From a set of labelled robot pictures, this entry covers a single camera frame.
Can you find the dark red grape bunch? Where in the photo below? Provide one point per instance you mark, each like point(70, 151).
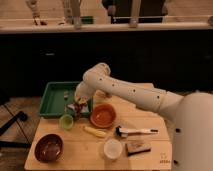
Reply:
point(78, 106)

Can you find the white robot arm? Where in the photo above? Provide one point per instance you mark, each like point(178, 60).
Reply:
point(192, 115)

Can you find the small fork in tray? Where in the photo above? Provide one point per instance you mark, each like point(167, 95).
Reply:
point(65, 101)

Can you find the green plastic tray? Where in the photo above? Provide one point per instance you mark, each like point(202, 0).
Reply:
point(52, 102)

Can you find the orange bowl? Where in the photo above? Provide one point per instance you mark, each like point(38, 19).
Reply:
point(103, 115)

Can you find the small green cup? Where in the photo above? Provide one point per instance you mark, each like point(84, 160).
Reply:
point(66, 122)

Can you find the white small bowl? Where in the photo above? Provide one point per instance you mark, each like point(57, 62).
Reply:
point(112, 149)

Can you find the brown sponge block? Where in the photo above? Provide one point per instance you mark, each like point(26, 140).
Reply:
point(137, 146)

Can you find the dark red bowl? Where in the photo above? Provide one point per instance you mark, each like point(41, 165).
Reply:
point(49, 148)

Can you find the black chair base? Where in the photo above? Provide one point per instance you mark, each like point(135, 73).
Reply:
point(15, 118)

